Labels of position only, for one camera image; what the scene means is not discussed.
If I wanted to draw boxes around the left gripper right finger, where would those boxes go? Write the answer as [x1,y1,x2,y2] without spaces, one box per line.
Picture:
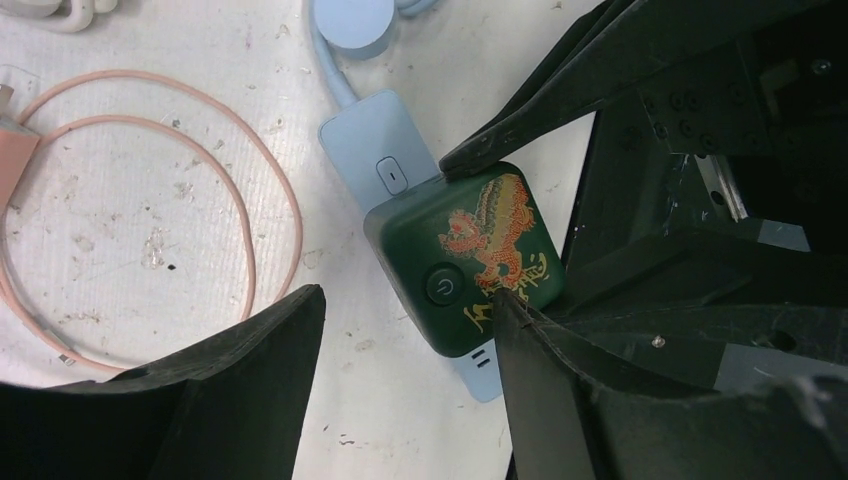
[493,291,847,479]

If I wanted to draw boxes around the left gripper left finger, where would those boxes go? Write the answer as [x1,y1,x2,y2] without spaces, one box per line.
[1,285,326,479]

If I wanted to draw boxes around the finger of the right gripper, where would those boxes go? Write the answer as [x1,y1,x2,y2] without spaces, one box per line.
[439,0,819,181]

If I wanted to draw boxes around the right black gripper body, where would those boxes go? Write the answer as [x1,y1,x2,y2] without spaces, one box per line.
[563,0,848,319]

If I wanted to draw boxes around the dark green cube adapter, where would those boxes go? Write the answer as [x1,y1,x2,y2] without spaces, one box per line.
[363,162,565,358]

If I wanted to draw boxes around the light blue power strip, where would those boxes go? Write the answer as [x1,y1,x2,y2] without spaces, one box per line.
[319,90,502,402]

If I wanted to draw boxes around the light blue cable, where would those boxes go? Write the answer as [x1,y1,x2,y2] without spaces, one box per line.
[307,0,442,111]

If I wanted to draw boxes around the white cable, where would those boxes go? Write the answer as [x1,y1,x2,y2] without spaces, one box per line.
[0,0,121,34]

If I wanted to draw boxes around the pink charger plug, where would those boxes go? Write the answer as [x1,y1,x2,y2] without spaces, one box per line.
[1,84,40,214]

